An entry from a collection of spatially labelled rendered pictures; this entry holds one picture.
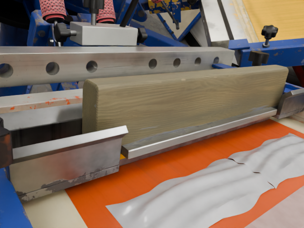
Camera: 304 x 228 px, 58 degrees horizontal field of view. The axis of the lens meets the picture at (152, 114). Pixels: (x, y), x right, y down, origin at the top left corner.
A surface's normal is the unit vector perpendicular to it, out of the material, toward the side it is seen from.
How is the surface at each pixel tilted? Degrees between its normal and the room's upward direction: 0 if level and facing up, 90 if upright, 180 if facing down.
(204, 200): 1
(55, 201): 32
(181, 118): 56
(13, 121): 13
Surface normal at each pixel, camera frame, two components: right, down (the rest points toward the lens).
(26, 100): 0.13, -0.92
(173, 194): 0.48, -0.60
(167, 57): 0.62, 0.37
